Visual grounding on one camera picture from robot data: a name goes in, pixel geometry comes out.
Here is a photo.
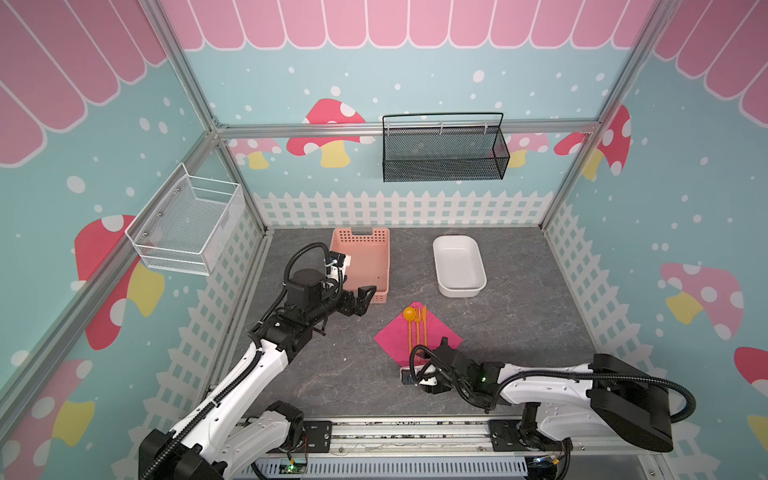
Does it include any yellow plastic spoon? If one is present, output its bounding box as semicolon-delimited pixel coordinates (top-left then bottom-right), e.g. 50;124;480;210
403;306;416;352

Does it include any pink perforated plastic basket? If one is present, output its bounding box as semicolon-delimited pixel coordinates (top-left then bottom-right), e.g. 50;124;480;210
330;227;390;304

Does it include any black wire mesh wall basket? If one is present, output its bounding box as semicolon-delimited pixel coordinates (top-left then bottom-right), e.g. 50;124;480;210
381;112;511;183

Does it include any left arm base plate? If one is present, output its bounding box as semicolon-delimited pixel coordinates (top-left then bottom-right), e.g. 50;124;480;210
286;421;333;454

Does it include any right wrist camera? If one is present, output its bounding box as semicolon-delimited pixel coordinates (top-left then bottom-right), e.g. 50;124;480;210
400;366;438;388

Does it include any white oval plastic tub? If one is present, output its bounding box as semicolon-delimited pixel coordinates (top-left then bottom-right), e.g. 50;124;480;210
433;235;487;298

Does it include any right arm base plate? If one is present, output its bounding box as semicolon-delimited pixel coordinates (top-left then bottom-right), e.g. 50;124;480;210
488;419;573;453

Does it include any magenta paper napkin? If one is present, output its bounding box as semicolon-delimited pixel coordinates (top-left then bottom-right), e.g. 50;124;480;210
374;302;463;368

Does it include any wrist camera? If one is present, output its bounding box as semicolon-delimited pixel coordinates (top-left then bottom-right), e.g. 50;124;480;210
325;251;351;283
400;366;438;388

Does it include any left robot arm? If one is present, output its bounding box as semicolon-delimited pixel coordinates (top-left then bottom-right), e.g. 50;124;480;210
138;242;377;479

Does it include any white wire mesh wall basket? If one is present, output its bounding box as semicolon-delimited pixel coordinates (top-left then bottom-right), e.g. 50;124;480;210
125;164;245;276

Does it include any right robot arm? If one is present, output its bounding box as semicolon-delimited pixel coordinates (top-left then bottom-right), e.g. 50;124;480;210
401;341;697;453

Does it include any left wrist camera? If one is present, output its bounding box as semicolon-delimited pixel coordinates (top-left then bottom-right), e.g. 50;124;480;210
325;251;351;283

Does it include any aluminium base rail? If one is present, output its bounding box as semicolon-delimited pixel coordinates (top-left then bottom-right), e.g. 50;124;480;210
161;413;661;466

